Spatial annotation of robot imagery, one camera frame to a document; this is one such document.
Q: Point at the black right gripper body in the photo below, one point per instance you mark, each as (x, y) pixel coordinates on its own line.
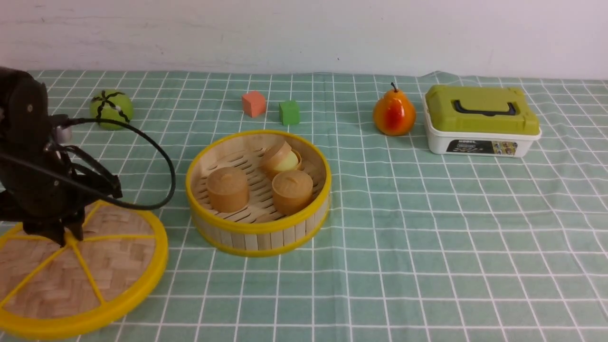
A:
(45, 206)

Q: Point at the yellow woven steamer lid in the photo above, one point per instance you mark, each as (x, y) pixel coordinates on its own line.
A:
(49, 292)

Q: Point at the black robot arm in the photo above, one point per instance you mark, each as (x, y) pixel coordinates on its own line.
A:
(25, 119)

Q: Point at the small wooden steamer left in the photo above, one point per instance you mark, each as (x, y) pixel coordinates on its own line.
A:
(228, 189)

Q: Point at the small wooden steamer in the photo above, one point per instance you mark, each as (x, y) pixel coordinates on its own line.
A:
(228, 189)
(292, 191)

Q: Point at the yellow bamboo steamer basket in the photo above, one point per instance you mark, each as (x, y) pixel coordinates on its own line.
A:
(258, 230)

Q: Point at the open small steamer with bun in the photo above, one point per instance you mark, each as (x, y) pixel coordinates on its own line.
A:
(278, 158)

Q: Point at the small wooden steamer right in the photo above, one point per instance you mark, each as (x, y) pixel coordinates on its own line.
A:
(292, 191)

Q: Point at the white box with green lid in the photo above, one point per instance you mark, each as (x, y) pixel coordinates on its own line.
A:
(489, 121)

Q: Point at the green toy melon ball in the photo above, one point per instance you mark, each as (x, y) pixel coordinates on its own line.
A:
(112, 104)

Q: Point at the orange cube block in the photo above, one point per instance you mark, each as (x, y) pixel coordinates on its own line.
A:
(253, 103)

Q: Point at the green cube block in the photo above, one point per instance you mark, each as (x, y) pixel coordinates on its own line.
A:
(289, 113)

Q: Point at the orange red toy pear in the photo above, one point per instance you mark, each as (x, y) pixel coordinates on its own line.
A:
(394, 114)

